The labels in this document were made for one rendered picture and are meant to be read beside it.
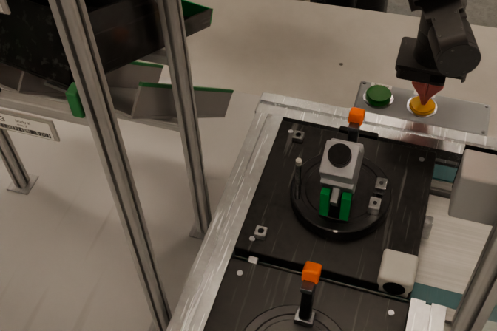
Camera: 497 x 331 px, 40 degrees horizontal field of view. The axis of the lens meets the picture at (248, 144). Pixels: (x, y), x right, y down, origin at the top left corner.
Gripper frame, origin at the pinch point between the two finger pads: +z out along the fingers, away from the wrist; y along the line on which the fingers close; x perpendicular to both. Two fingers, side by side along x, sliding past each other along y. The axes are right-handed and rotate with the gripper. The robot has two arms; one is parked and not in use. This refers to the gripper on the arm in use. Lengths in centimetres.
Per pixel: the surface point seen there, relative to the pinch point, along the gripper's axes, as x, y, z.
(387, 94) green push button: -0.3, -5.8, 0.2
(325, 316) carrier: -41.2, -6.0, -1.4
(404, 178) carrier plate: -16.1, -0.4, 0.6
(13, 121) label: -44, -37, -31
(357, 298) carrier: -36.6, -2.9, 0.6
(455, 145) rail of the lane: -6.9, 5.9, 1.6
